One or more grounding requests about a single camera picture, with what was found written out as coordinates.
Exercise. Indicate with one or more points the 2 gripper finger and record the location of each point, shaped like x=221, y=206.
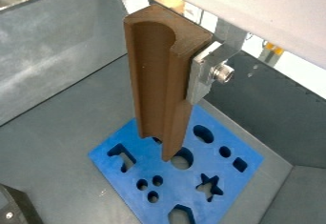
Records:
x=209, y=66

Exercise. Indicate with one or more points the brown arch block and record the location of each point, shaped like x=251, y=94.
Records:
x=162, y=41

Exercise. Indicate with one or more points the blue shape sorter board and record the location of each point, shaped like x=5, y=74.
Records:
x=198, y=182

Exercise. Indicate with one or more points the black angled holder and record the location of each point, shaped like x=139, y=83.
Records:
x=16, y=207

